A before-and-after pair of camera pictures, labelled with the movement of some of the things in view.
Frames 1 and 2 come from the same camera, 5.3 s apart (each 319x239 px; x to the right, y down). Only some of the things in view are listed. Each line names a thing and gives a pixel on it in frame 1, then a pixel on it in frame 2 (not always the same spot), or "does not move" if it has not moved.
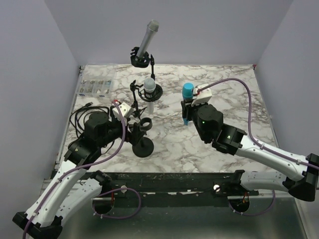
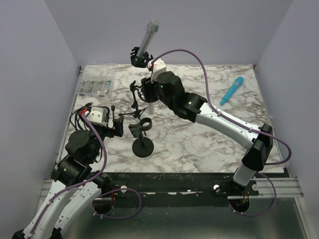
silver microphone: x=153 y=26 does not move
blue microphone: x=187 y=92 → x=238 y=82
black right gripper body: x=190 y=112 → x=151 y=90
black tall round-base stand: x=143 y=61 does not move
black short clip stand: x=142 y=146 does not move
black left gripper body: x=128 y=135 → x=104 y=131
